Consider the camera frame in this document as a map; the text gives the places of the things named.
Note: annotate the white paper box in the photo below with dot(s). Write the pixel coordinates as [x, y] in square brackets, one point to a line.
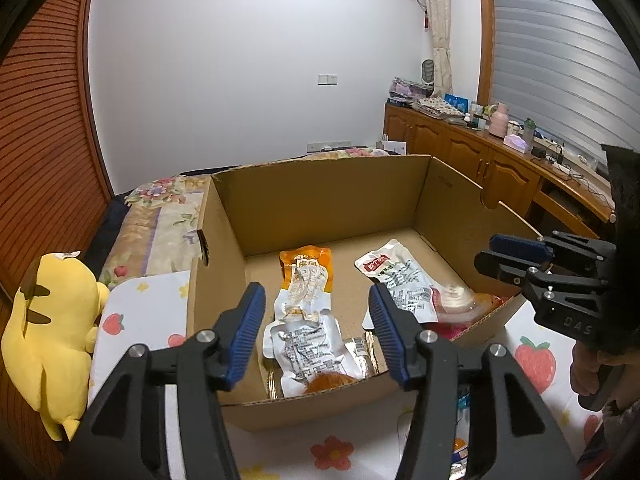
[395, 146]

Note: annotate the cream patterned curtain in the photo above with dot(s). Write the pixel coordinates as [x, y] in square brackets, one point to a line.
[440, 20]

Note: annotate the white wall switch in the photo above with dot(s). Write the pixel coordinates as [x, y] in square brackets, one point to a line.
[327, 79]

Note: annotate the strawberry print tablecloth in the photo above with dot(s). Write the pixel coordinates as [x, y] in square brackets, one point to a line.
[145, 320]

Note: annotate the white red-label snack packet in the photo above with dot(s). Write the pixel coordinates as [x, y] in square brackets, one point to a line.
[395, 275]

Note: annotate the yellow plush toy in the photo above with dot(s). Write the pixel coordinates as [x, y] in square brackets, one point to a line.
[45, 335]

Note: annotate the green bottle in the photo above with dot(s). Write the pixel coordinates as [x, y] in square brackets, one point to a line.
[528, 131]

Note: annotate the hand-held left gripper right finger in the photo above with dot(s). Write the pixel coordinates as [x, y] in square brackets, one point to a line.
[392, 335]

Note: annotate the pink thermos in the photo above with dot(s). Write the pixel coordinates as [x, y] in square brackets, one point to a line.
[499, 122]

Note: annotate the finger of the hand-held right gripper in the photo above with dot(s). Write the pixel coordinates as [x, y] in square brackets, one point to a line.
[500, 266]
[517, 247]

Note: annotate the black charger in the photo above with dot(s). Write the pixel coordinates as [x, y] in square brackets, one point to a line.
[539, 152]

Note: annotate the wooden window frame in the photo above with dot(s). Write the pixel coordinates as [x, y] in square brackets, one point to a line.
[484, 35]

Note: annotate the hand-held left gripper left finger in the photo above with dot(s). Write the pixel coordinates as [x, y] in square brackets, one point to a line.
[245, 330]

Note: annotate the round orange snack packet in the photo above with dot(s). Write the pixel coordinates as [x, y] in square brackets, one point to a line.
[330, 382]

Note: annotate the person's right hand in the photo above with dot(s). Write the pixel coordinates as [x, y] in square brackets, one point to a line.
[582, 372]

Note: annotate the grey window blind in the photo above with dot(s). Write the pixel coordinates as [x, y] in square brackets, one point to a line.
[550, 60]

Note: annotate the floral cloth pile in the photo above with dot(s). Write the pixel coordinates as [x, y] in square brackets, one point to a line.
[440, 106]

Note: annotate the wooden louvered wardrobe door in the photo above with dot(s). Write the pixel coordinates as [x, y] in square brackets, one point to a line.
[50, 110]

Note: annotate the brown cardboard box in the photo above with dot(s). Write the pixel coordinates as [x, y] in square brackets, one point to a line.
[280, 210]

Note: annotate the white wall outlet strip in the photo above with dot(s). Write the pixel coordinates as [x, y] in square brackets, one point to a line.
[330, 146]

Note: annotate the white fan heater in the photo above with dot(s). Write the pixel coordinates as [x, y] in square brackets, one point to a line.
[427, 71]

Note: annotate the clear pastry packet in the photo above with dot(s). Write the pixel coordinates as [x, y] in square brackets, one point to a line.
[457, 297]

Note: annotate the pink tissue box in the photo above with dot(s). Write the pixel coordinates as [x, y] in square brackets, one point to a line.
[516, 143]

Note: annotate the silver blue-band snack packet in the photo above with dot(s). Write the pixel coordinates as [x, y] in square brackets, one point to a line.
[300, 350]

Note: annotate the dark bed sheet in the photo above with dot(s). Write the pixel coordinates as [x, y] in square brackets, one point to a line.
[107, 225]

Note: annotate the small orange white snack packet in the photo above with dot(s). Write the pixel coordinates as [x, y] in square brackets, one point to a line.
[460, 447]

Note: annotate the wooden cabinet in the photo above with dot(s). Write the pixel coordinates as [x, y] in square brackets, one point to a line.
[465, 150]

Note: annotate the purple bag pile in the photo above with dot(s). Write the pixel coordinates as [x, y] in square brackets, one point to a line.
[410, 88]

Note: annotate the blue box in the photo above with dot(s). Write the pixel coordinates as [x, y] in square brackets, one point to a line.
[456, 102]

